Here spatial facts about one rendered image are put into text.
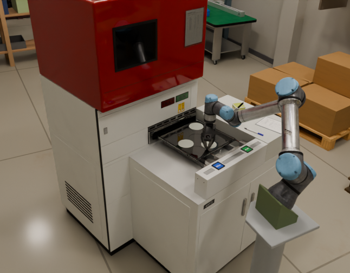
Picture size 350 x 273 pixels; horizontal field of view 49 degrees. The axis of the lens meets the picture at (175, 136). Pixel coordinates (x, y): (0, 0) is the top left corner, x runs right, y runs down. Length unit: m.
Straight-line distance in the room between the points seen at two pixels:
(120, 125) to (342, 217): 2.09
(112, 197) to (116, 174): 0.17
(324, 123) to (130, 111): 2.50
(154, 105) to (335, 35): 3.61
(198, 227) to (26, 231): 1.55
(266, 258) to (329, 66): 2.84
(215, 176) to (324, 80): 2.81
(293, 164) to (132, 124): 1.04
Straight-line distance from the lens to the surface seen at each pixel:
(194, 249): 2.40
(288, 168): 1.90
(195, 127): 2.69
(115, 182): 2.56
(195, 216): 2.22
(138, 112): 2.42
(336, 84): 4.65
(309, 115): 4.43
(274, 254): 2.26
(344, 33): 5.56
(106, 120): 2.29
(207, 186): 2.13
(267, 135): 2.55
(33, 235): 3.29
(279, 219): 2.05
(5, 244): 3.29
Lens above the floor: 2.24
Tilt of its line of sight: 31 degrees down
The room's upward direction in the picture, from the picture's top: 1 degrees clockwise
